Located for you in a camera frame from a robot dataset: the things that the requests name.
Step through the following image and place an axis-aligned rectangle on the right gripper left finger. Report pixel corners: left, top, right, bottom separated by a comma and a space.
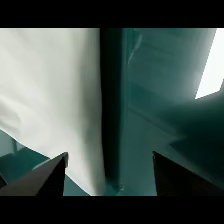
0, 151, 69, 197

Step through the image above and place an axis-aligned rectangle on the white garment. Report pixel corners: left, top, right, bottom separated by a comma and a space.
0, 27, 107, 197

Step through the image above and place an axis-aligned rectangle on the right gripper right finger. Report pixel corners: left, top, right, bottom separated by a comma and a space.
151, 150, 224, 197

